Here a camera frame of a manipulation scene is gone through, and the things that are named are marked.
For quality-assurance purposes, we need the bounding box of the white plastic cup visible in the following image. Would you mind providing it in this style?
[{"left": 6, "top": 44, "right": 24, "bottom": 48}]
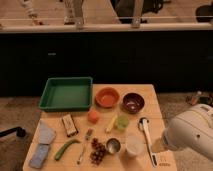
[{"left": 125, "top": 134, "right": 143, "bottom": 157}]

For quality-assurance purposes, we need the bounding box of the blue sponge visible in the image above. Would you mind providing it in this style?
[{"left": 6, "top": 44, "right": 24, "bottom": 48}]
[{"left": 29, "top": 144, "right": 50, "bottom": 169}]

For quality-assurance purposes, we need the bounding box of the small metal cup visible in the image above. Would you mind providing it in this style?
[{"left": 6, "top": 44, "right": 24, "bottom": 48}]
[{"left": 106, "top": 138, "right": 121, "bottom": 155}]

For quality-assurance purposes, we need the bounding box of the orange bowl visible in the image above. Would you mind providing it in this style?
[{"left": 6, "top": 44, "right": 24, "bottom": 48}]
[{"left": 95, "top": 87, "right": 120, "bottom": 108}]

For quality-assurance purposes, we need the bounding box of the green cucumber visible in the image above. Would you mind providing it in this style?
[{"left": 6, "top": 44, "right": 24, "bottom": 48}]
[{"left": 54, "top": 139, "right": 81, "bottom": 161}]

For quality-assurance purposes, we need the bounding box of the brown chocolate bar box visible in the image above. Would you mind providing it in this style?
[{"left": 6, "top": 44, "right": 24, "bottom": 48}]
[{"left": 62, "top": 114, "right": 78, "bottom": 137}]

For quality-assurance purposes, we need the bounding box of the orange fruit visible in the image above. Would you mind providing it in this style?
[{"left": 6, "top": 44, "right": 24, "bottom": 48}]
[{"left": 87, "top": 109, "right": 100, "bottom": 124}]

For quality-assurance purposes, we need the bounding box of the grey folded cloth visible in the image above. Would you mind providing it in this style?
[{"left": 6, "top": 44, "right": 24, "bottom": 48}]
[{"left": 38, "top": 121, "right": 56, "bottom": 145}]

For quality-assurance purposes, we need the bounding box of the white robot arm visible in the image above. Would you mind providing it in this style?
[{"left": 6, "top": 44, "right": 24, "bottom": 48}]
[{"left": 151, "top": 104, "right": 213, "bottom": 161}]

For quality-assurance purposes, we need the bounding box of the white handled dish brush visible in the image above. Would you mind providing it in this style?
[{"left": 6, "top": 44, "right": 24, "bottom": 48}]
[{"left": 138, "top": 117, "right": 157, "bottom": 167}]

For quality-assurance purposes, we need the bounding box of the purple bowl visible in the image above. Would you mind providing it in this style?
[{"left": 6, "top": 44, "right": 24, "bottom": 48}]
[{"left": 122, "top": 93, "right": 145, "bottom": 114}]

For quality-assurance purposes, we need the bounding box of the green plastic cup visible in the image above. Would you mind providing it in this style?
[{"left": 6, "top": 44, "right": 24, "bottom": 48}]
[{"left": 115, "top": 115, "right": 129, "bottom": 131}]

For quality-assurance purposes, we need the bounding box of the bunch of dark grapes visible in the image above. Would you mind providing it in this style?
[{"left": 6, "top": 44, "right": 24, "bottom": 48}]
[{"left": 90, "top": 138, "right": 107, "bottom": 165}]

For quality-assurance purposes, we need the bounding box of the green plastic tray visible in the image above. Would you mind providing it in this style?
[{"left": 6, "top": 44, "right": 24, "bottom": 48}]
[{"left": 39, "top": 77, "right": 93, "bottom": 112}]

